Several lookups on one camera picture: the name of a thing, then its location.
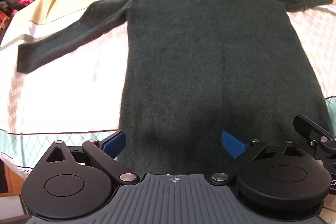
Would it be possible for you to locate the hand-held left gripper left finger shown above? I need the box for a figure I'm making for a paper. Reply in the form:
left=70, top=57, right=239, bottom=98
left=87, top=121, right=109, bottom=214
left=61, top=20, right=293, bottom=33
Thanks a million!
left=46, top=130, right=140, bottom=186

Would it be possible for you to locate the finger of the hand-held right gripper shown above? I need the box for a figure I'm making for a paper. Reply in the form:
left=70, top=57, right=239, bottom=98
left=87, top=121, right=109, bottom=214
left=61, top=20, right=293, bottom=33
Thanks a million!
left=293, top=114, right=336, bottom=159

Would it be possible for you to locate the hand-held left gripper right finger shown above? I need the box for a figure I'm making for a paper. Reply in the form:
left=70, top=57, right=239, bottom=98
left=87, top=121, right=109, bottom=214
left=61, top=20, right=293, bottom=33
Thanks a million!
left=210, top=130, right=315, bottom=185

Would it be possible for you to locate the dark green knit sweater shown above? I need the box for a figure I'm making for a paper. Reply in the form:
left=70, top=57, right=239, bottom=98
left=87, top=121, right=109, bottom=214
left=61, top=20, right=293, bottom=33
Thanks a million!
left=17, top=0, right=334, bottom=175

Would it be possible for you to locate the yellow and white bed cover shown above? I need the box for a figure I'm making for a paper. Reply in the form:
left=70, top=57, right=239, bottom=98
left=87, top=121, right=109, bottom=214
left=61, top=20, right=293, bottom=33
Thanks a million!
left=0, top=0, right=336, bottom=180

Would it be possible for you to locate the wooden bed frame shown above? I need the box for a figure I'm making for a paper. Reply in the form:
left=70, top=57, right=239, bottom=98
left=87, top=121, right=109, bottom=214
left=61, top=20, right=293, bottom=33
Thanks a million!
left=0, top=158, right=23, bottom=195

